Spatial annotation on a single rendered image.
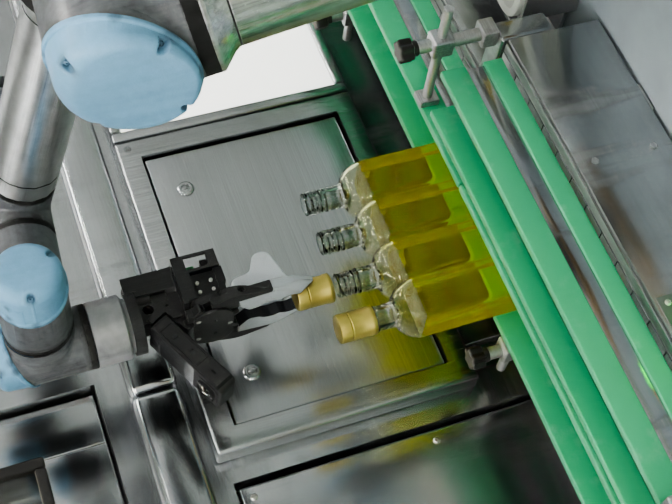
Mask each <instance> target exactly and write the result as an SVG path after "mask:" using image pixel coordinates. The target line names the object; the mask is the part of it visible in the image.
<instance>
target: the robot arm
mask: <svg viewBox="0 0 672 504"><path fill-rule="evenodd" d="M19 1H20V2H21V5H20V9H19V14H18V19H17V23H16V28H15V33H14V38H13V42H12V47H11V52H10V56H9V61H8V66H7V71H6V75H5V80H4V85H3V89H2V94H1V99H0V389H1V390H3V391H6V392H11V391H15V390H20V389H24V388H28V387H31V388H36V387H39V386H40V385H41V384H44V383H47V382H51V381H55V380H58V379H62V378H66V377H69V376H73V375H77V374H80V373H84V372H87V371H91V370H93V369H94V370H95V369H98V368H102V367H105V366H109V365H113V364H116V363H120V362H124V361H127V360H131V359H133V357H134V353H135V354H136V355H137V356H139V355H143V354H147V353H149V349H148V342H147V337H148V336H150V346H151V347H153V348H154V349H155V350H156V351H157V352H158V353H159V354H160V355H161V356H162V357H163V358H164V359H166V360H167V361H168V362H169V363H170V364H171V365H172V366H173V367H174V368H175V369H176V370H177V371H178V372H180V373H181V374H182V375H183V376H184V377H185V378H186V379H187V380H188V381H189V382H190V383H191V384H192V385H194V386H195V387H196V388H197V389H198V391H199V392H200V393H201V394H202V395H203V396H204V397H205V398H206V399H208V400H209V401H210V402H212V403H213V404H214V405H215V406H216V407H220V406H221V405H222V404H224V403H225V402H226V401H227V400H228V399H229V398H230V397H231V396H232V395H233V392H234V384H235V378H234V376H232V374H231V373H230V372H229V371H228V370H227V369H226V368H225V367H224V366H222V365H221V364H219V363H218V362H217V361H216V360H215V359H214V358H213V357H212V356H211V355H209V354H208V353H207V352H206V351H205V350H204V349H203V348H202V347H201V346H200V345H198V344H202V343H209V342H215V341H218V340H226V339H232V338H237V337H240V336H243V335H246V334H249V333H251V332H254V331H256V330H259V329H262V328H264V327H267V326H268V325H269V324H271V323H274V322H276V321H279V320H281V319H283V318H284V317H286V316H288V315H290V314H292V313H293V312H295V311H297V309H296V307H295V305H294V302H293V299H292V298H289V299H287V300H284V301H283V300H282V298H284V297H286V296H289V295H293V294H300V293H301V292H302V291H303V290H304V289H305V288H306V287H307V286H308V285H309V284H310V283H311V282H312V281H313V278H312V276H311V275H293V276H287V275H286V274H285V273H284V272H283V271H282V269H281V268H280V267H279V265H278V264H277V263H276V262H275V260H274V259H273V258H272V256H271V255H270V254H269V253H267V252H263V251H262V252H258V253H255V254H254V255H253V256H252V258H251V264H250V270H249V272H248V273H246V274H244V275H241V276H238V277H236V278H235V279H234V280H233V281H232V283H231V287H227V288H226V285H225V284H226V279H225V276H224V273H223V270H222V268H221V265H220V266H219V263H218V261H217V258H216V255H215V252H214V250H213V248H211V249H207V250H203V251H199V252H195V253H191V254H188V255H184V256H180V257H176V258H172V259H169V264H170V266H169V267H167V268H163V269H159V270H155V271H151V272H148V273H144V274H140V275H136V276H132V277H128V278H124V279H120V280H119V283H120V286H121V292H120V293H121V299H119V297H118V296H117V295H112V296H108V297H104V298H100V299H97V300H93V301H89V302H85V303H83V304H78V305H74V306H71V304H70V299H69V284H68V278H67V275H66V272H65V270H64V268H63V265H62V260H61V255H60V251H59V246H58V241H57V237H56V231H55V227H54V222H53V217H52V212H51V202H52V199H53V195H54V192H55V188H56V184H57V181H58V177H59V174H60V170H61V167H62V163H63V160H64V156H65V153H66V149H67V146H68V142H69V139H70V135H71V132H72V128H73V125H74V121H75V117H76V115H77V116H79V117H81V118H82V119H84V120H86V121H88V122H92V123H100V124H101V125H102V126H104V127H108V128H114V129H143V128H149V127H154V126H158V125H161V124H164V123H167V122H169V121H171V120H173V119H175V118H177V117H179V116H180V115H182V114H183V113H185V112H186V111H187V105H193V104H194V103H195V102H196V100H197V99H198V97H199V95H200V92H201V89H202V85H203V82H204V78H206V77H209V76H212V75H215V74H218V73H221V72H224V71H227V69H228V67H229V65H230V63H231V61H232V59H233V57H234V55H235V53H236V51H237V50H238V49H239V48H240V47H241V46H243V45H246V44H249V43H252V42H255V41H258V40H261V39H264V38H267V37H270V36H273V35H276V34H279V33H282V32H285V31H288V30H291V29H294V28H297V27H300V26H303V25H306V24H309V23H312V22H315V21H318V20H321V19H324V18H327V17H330V16H333V15H336V14H339V13H342V12H345V11H348V10H351V9H354V8H357V7H360V6H363V5H366V4H369V3H372V2H375V1H378V0H19ZM204 254H205V257H206V259H202V260H199V267H197V268H193V266H191V267H187V268H185V265H184V262H183V260H184V259H188V258H192V257H196V256H200V255H204ZM197 343H198V344H197Z"/></svg>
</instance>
